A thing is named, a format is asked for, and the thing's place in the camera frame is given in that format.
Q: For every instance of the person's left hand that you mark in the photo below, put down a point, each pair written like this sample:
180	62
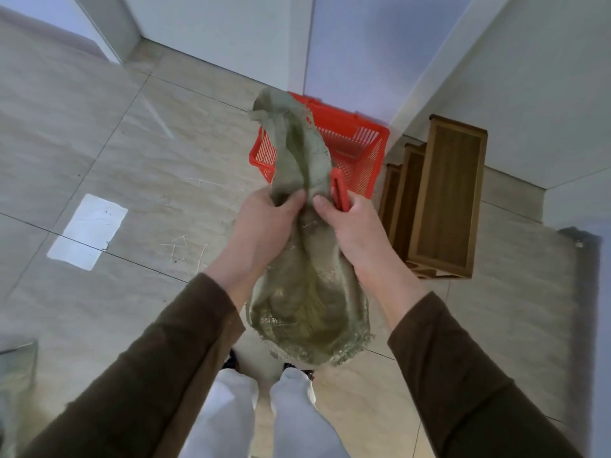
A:
255	228

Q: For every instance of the person's right hand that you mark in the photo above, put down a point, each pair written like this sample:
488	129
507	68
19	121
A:
360	238

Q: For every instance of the person's left thumb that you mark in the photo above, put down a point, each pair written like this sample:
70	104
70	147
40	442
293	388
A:
291	202

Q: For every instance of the person's right thumb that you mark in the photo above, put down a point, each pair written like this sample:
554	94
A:
327	208

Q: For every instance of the green woven sack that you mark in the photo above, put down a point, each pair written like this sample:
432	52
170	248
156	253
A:
305	300

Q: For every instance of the person's right forearm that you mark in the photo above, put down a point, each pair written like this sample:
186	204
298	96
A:
458	376

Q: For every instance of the person's left forearm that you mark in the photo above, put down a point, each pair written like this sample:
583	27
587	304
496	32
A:
157	367

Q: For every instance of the small wooden nesting table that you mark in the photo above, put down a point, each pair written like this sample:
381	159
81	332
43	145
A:
389	195

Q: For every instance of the red plastic basket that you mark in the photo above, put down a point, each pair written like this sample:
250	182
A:
355	147

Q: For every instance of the medium wooden nesting table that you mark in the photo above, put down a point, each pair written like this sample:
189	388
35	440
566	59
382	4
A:
411	200

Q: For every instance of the straw scraps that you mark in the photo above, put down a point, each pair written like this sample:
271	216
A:
184	247

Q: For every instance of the large wooden nesting table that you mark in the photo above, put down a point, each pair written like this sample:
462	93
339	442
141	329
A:
448	195

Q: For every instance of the person's right dark shoe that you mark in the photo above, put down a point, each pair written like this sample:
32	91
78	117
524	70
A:
305	372

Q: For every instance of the person's dark shoe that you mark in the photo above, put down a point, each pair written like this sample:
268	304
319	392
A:
231	360
305	372

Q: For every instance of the white door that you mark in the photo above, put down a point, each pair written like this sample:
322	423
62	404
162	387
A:
382	52

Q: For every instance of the person's left dark shoe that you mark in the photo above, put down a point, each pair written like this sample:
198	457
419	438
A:
231	360

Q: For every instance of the person's right trouser leg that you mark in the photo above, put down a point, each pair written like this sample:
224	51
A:
303	419

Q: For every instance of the person's trouser leg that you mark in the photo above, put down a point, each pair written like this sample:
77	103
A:
224	419
303	419

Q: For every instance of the person's left trouser leg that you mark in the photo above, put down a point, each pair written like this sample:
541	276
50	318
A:
224	419

